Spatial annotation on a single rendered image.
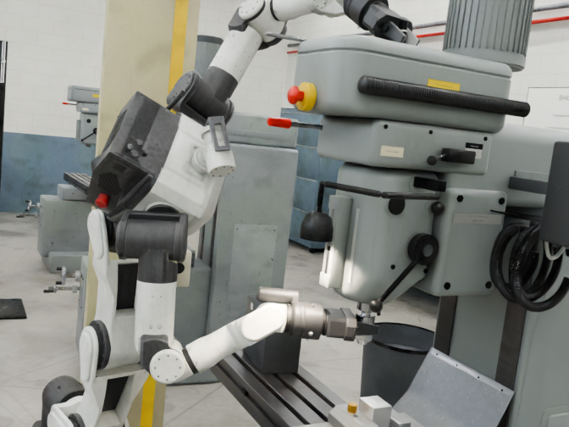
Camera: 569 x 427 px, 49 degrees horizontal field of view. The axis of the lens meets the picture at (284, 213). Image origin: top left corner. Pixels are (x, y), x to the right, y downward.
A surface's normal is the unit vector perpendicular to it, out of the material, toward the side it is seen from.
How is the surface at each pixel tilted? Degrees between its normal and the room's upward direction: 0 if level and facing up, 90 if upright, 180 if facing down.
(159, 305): 86
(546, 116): 90
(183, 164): 58
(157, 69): 90
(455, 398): 63
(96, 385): 97
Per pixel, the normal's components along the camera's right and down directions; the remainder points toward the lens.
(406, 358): -0.10, 0.18
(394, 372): -0.32, 0.15
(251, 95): 0.45, 0.17
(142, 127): 0.59, -0.38
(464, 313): -0.89, -0.04
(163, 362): 0.21, 0.08
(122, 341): 0.64, 0.01
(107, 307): -0.77, 0.00
